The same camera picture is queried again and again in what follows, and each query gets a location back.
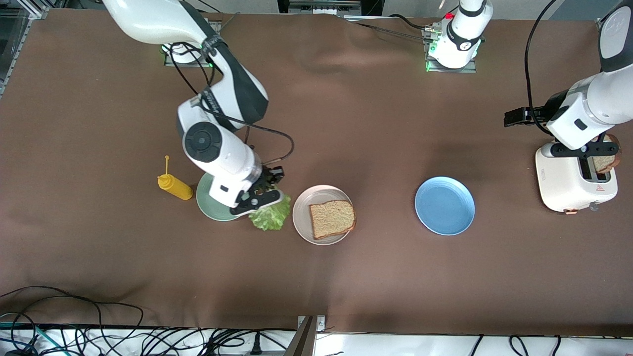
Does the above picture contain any green lettuce leaf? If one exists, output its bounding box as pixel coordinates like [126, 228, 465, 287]
[248, 180, 293, 232]

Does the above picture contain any brown bread slice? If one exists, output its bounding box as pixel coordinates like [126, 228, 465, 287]
[309, 199, 357, 241]
[592, 133, 622, 174]

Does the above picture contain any beige plate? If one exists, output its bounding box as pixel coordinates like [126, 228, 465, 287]
[292, 185, 355, 246]

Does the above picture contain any mint green plate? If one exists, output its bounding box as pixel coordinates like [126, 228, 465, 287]
[196, 171, 250, 222]

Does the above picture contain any blue plate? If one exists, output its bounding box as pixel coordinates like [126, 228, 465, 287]
[414, 176, 476, 236]

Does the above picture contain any white toaster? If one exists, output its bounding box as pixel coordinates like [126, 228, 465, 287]
[535, 138, 619, 214]

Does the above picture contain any yellow mustard squeeze bottle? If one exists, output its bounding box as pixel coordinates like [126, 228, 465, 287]
[157, 155, 194, 201]

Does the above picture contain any brown table cloth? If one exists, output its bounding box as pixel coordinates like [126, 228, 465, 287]
[0, 7, 633, 337]

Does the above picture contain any black equipment box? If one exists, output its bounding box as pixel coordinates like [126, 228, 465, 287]
[277, 0, 384, 16]

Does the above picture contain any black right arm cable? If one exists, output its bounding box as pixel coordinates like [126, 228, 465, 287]
[168, 42, 296, 167]

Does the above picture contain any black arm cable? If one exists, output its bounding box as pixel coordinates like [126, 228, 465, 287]
[168, 42, 296, 167]
[523, 0, 562, 135]

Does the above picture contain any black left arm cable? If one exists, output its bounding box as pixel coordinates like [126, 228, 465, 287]
[523, 0, 562, 135]

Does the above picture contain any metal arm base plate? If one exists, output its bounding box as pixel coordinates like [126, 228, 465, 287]
[424, 27, 478, 74]
[163, 21, 222, 68]

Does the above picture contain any grey base supply cable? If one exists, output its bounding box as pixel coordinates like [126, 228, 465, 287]
[344, 14, 432, 41]

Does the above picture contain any aluminium bracket post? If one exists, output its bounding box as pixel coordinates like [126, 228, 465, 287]
[286, 315, 327, 356]

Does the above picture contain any long black looped cable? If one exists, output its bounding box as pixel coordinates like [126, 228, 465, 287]
[0, 286, 145, 347]

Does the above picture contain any teal cable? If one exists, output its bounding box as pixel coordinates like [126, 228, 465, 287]
[0, 320, 52, 349]

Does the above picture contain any clear acrylic enclosure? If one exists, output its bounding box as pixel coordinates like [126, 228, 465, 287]
[0, 0, 50, 94]

